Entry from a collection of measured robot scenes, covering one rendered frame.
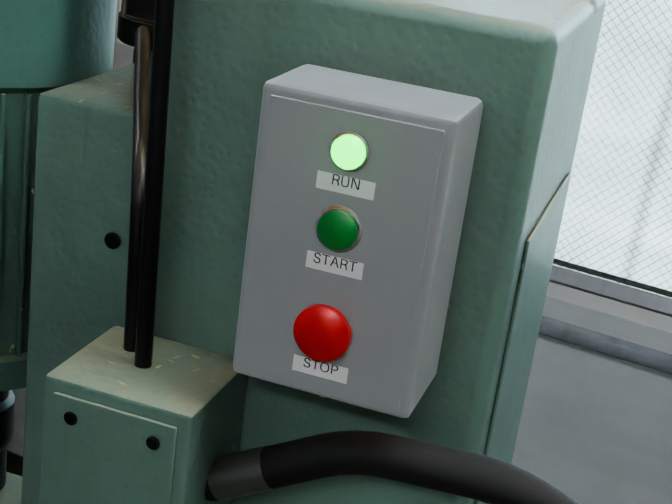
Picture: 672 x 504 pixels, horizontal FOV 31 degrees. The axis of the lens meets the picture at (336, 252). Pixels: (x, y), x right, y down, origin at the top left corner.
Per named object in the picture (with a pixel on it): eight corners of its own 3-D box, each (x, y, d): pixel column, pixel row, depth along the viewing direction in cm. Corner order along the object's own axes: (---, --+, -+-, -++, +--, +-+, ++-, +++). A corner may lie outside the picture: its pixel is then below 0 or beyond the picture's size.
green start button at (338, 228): (313, 245, 60) (319, 200, 59) (359, 256, 59) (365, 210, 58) (309, 249, 59) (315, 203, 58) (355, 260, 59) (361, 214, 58)
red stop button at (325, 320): (294, 348, 62) (301, 295, 61) (349, 363, 61) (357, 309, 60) (287, 356, 61) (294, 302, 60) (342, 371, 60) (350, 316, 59)
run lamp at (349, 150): (328, 166, 58) (333, 126, 58) (366, 174, 58) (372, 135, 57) (323, 169, 58) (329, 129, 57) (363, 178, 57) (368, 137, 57)
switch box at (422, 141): (270, 333, 69) (303, 61, 64) (436, 377, 67) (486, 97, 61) (228, 374, 64) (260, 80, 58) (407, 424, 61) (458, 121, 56)
